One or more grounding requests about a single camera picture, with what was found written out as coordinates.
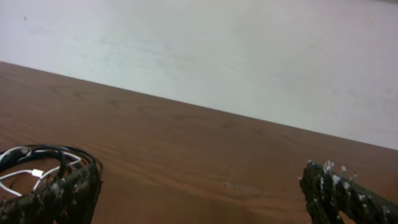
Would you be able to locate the white USB cable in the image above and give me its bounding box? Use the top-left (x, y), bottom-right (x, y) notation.
top-left (0, 146), bottom-right (82, 197)

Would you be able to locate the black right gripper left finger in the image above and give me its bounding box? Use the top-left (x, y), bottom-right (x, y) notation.
top-left (1, 164), bottom-right (102, 224)

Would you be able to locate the black USB cable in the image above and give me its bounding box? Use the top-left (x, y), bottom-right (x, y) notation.
top-left (0, 144), bottom-right (104, 187)

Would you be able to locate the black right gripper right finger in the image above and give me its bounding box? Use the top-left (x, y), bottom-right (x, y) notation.
top-left (298, 160), bottom-right (397, 224)

